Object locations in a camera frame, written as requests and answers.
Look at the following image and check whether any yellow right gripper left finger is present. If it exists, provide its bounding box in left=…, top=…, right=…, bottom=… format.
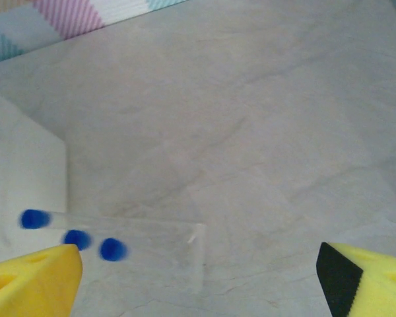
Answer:
left=0, top=243, right=84, bottom=317

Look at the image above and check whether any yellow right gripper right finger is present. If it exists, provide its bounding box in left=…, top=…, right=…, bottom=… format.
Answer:
left=316, top=241, right=396, bottom=317

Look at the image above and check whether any clear test tube blue cap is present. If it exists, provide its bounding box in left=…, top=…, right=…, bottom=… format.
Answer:
left=98, top=236, right=130, bottom=262
left=62, top=229, right=96, bottom=252
left=18, top=208, right=70, bottom=231

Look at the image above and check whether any white plastic storage bin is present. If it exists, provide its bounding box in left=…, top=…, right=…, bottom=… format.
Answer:
left=0, top=84, right=69, bottom=255

